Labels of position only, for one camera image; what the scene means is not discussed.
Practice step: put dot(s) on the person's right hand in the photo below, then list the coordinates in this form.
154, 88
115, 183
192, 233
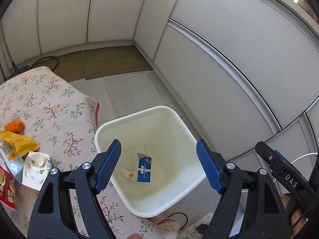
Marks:
296, 218

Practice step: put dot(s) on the yellow snack wrapper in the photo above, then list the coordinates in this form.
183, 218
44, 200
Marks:
21, 144

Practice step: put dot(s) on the crumpled white tissue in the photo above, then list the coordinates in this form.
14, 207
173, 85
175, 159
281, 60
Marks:
129, 174

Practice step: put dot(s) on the teal mop base left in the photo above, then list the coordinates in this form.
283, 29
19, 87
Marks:
19, 70

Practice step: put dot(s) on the white plastic trash bin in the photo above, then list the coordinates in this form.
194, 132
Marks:
158, 165

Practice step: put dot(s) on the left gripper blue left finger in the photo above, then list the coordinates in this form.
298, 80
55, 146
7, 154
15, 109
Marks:
104, 165

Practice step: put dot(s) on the long orange peel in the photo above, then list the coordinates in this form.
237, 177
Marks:
15, 126

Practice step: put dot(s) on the white kitchen cabinets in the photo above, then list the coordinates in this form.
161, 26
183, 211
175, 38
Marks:
244, 70

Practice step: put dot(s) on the light blue milk carton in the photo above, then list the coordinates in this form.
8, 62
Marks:
12, 160

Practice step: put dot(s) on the red snack packet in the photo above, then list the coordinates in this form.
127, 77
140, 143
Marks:
7, 189

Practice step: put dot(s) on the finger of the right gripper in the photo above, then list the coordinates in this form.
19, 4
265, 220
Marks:
286, 174

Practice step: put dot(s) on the white power strip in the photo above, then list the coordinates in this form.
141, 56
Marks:
191, 230

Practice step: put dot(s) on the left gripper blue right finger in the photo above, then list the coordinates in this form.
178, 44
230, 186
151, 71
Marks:
212, 164

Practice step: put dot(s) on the blue almond biscuit box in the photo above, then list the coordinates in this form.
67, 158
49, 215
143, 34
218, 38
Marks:
144, 168

